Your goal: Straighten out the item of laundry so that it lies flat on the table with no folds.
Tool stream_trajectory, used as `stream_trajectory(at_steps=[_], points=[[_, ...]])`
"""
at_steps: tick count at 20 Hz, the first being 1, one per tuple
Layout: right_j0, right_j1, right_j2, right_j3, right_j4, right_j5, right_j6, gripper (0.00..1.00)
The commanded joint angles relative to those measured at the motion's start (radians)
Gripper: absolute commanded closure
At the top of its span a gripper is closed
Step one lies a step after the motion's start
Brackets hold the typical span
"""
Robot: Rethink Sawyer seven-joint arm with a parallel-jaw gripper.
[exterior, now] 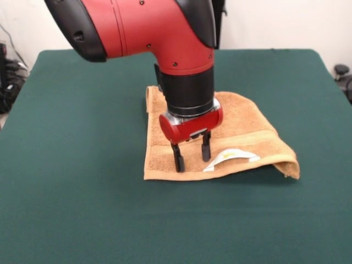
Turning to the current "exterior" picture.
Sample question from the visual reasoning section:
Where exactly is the black office chair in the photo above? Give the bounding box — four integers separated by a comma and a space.
333, 64, 352, 105

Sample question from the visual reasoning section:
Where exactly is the dark green table cloth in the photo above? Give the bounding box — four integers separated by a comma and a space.
0, 48, 352, 264

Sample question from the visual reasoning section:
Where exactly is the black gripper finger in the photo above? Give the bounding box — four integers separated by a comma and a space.
201, 130, 212, 162
170, 141, 186, 173

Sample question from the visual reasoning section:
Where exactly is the black electronics box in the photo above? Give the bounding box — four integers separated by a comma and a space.
0, 42, 7, 90

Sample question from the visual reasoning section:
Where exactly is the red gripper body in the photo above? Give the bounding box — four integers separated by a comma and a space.
158, 106, 224, 145

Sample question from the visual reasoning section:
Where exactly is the tan terry towel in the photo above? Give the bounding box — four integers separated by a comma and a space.
144, 85, 300, 182

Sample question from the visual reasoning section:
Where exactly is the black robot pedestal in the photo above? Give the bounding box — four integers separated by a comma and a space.
211, 0, 228, 51

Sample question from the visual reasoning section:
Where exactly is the black cable bundle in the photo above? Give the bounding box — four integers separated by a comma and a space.
1, 59, 30, 114

